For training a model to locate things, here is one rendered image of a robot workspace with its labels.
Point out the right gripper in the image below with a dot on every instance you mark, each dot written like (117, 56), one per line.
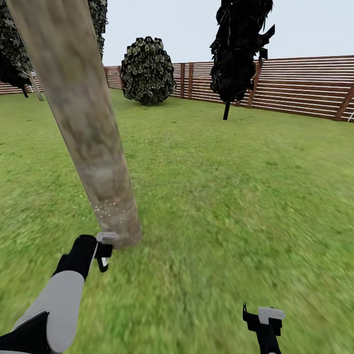
(273, 329)

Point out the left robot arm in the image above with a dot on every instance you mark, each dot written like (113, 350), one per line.
(48, 326)

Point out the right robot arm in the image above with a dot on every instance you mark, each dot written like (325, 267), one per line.
(267, 326)

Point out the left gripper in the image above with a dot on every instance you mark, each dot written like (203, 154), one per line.
(105, 251)

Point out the bush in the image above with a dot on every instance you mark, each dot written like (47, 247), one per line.
(147, 73)

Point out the pesticide atomizer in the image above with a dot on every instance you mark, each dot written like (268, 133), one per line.
(103, 264)

